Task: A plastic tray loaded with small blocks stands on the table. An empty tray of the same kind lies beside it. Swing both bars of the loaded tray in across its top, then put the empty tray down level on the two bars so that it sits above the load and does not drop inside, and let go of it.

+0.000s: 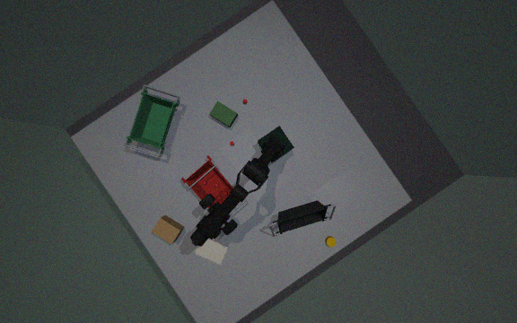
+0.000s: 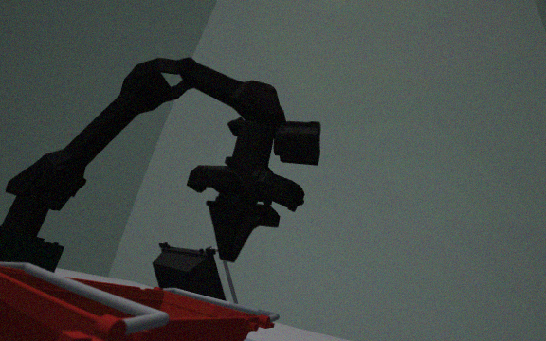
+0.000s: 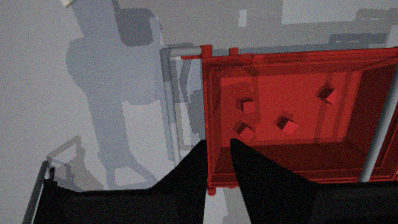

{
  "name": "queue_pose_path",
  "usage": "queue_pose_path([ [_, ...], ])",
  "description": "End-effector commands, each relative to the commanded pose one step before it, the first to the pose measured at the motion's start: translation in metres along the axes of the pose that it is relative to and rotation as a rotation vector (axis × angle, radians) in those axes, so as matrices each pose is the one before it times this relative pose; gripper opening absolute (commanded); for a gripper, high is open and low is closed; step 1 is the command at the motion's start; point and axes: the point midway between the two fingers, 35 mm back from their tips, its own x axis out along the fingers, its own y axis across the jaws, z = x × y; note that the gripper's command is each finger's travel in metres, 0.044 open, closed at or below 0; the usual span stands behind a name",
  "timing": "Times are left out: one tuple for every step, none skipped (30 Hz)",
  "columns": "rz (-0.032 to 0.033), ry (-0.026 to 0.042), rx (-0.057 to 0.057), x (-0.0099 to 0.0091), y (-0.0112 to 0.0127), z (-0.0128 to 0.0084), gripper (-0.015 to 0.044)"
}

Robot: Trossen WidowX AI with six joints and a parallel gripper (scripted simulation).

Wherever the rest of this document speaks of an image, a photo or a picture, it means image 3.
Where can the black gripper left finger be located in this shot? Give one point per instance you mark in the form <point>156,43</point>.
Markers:
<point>178,198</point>

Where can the red plastic tray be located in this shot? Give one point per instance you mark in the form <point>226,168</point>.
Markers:
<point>331,142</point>

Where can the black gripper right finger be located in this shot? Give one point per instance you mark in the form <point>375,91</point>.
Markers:
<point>274,194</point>

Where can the small red block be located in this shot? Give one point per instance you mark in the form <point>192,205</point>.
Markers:
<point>248,106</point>
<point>245,132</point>
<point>330,95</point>
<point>287,125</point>

